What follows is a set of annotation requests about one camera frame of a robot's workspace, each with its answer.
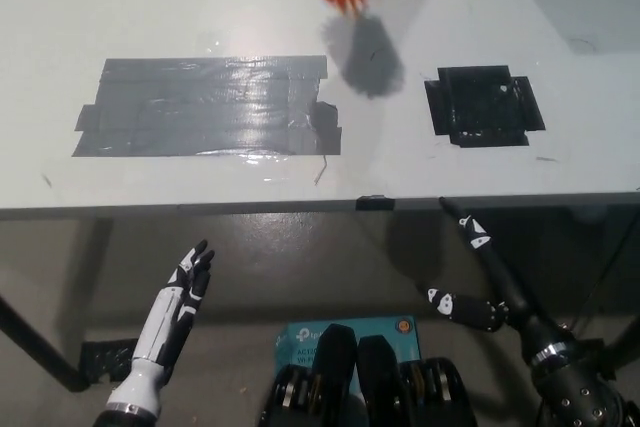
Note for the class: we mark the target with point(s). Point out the black table leg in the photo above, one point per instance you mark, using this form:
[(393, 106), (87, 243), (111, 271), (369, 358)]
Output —
[(40, 342)]

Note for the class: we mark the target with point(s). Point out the black tape square mark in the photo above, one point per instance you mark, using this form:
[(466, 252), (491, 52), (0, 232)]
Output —
[(482, 107)]

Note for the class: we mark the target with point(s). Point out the teal router box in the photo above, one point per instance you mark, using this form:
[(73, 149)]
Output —
[(300, 339)]

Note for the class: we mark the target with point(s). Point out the black robot legs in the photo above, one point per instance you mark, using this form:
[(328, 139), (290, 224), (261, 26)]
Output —
[(370, 377)]

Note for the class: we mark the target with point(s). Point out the small black tape strip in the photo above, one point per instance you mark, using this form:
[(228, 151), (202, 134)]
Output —
[(375, 203)]

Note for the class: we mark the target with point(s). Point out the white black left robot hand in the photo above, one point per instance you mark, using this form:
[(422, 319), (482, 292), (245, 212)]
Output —
[(165, 317)]

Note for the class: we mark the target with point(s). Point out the grey duct tape patch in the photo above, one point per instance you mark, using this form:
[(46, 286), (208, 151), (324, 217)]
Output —
[(200, 107)]

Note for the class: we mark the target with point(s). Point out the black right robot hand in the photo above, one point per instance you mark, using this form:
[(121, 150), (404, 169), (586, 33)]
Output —
[(495, 267)]

